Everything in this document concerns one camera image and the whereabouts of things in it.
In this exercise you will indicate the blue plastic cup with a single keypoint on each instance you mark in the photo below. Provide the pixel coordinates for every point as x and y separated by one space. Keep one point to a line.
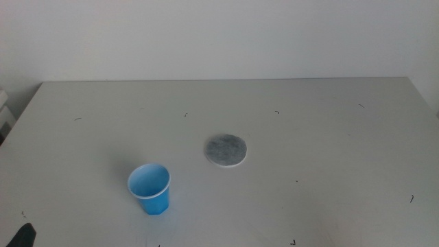
154 202

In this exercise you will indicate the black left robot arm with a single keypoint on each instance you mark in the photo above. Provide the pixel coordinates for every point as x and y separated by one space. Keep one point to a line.
23 236

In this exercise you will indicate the round grey cup mat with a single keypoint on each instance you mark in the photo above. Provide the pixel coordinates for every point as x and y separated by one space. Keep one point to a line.
225 149

